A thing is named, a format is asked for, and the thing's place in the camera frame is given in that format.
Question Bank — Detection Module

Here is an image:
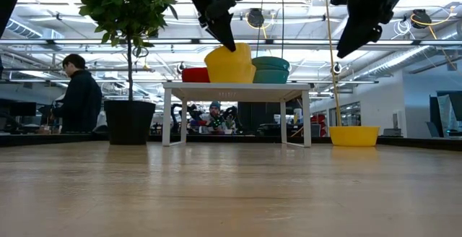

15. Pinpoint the teal bowl patterned inside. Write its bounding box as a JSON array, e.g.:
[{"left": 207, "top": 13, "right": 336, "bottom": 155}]
[
  {"left": 253, "top": 69, "right": 289, "bottom": 85},
  {"left": 251, "top": 56, "right": 291, "bottom": 68},
  {"left": 251, "top": 64, "right": 291, "bottom": 74}
]

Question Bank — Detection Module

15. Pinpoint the white perforated metal shelf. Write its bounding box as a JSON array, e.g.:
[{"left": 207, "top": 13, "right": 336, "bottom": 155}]
[{"left": 161, "top": 82, "right": 312, "bottom": 148}]

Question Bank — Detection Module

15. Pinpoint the person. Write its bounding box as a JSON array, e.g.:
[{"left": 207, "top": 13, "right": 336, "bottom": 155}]
[
  {"left": 50, "top": 53, "right": 103, "bottom": 134},
  {"left": 200, "top": 100, "right": 227, "bottom": 134}
]

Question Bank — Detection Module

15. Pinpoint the green leafy plant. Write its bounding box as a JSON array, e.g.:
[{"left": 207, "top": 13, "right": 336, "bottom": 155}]
[{"left": 71, "top": 0, "right": 178, "bottom": 103}]

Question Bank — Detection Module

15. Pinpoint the dark partition panel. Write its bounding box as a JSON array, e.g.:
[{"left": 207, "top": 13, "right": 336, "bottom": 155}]
[{"left": 429, "top": 91, "right": 462, "bottom": 123}]

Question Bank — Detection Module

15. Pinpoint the black plant pot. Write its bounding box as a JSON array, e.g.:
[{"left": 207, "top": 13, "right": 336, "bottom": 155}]
[{"left": 103, "top": 100, "right": 157, "bottom": 146}]

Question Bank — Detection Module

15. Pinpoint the black computer monitor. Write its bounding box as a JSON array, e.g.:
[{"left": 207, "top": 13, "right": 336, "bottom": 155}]
[{"left": 0, "top": 99, "right": 37, "bottom": 132}]

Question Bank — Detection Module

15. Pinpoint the yellow hanging cable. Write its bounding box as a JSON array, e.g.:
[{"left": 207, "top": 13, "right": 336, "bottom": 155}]
[{"left": 323, "top": 0, "right": 342, "bottom": 127}]

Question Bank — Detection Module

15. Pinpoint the ceiling light rail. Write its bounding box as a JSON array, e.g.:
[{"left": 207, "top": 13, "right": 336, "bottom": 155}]
[{"left": 0, "top": 38, "right": 462, "bottom": 47}]

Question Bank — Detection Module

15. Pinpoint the silver ventilation duct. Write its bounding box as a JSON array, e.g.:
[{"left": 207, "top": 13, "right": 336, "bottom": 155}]
[{"left": 360, "top": 23, "right": 462, "bottom": 82}]

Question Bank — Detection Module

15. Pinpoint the black hanging cable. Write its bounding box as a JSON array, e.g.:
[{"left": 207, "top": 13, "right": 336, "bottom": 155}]
[{"left": 280, "top": 0, "right": 285, "bottom": 59}]

